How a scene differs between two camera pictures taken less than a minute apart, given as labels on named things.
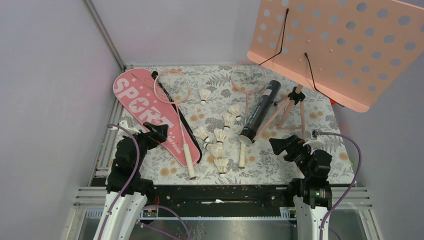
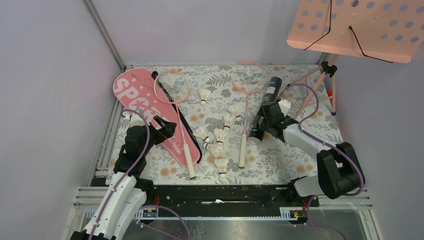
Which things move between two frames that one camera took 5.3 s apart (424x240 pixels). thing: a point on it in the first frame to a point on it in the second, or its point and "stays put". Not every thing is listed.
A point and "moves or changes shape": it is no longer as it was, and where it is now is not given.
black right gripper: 291,145 to 266,128
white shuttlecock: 216,150 stays put
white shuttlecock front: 221,164 stays put
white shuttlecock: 201,132 stays put
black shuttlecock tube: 248,134 moves or changes shape
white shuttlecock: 220,134 stays put
